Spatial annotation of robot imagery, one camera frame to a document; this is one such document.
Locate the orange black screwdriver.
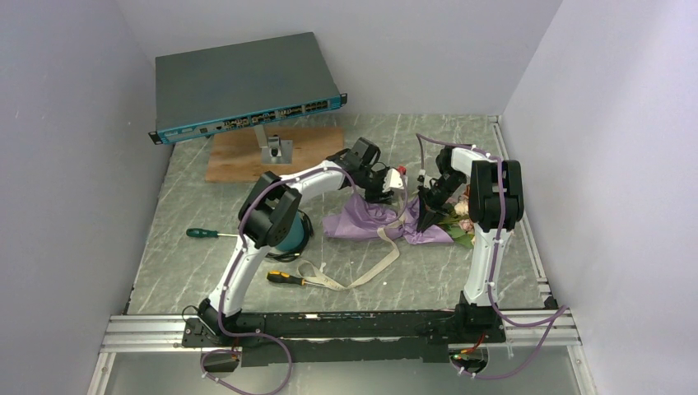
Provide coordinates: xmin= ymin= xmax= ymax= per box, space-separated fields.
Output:
xmin=266 ymin=270 xmax=306 ymax=286

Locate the purple flower bouquet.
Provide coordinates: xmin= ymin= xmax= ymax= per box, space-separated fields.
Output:
xmin=322 ymin=193 xmax=474 ymax=248

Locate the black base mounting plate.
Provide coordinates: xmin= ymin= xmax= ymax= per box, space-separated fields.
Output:
xmin=182 ymin=306 xmax=506 ymax=367

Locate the brown wooden board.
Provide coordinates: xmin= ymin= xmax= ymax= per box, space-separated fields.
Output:
xmin=205 ymin=126 xmax=345 ymax=184

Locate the grey teal network switch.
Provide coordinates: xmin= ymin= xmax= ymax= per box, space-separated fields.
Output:
xmin=148 ymin=32 xmax=347 ymax=145

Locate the teal vase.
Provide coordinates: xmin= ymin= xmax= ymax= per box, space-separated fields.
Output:
xmin=272 ymin=211 xmax=305 ymax=253

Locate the beige ribbon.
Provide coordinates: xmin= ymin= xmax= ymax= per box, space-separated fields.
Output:
xmin=296 ymin=209 xmax=410 ymax=291

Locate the black coiled cable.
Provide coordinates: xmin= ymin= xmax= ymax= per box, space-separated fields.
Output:
xmin=267 ymin=211 xmax=315 ymax=263

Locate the green handled screwdriver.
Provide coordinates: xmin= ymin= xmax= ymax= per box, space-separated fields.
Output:
xmin=185 ymin=228 xmax=237 ymax=239

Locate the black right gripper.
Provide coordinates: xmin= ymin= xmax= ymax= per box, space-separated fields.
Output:
xmin=416 ymin=171 xmax=466 ymax=234

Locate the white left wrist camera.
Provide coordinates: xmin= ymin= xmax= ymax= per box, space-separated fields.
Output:
xmin=383 ymin=166 xmax=407 ymax=193

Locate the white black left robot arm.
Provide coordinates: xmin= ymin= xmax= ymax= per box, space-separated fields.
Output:
xmin=198 ymin=137 xmax=393 ymax=346

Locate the grey metal stand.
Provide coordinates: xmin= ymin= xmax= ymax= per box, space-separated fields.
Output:
xmin=254 ymin=125 xmax=293 ymax=165

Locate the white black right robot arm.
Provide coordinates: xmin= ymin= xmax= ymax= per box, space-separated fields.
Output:
xmin=416 ymin=144 xmax=524 ymax=307

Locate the aluminium frame rail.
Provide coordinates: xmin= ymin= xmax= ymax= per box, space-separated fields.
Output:
xmin=86 ymin=309 xmax=599 ymax=394

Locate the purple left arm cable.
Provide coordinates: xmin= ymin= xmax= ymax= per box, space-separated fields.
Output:
xmin=198 ymin=165 xmax=410 ymax=395

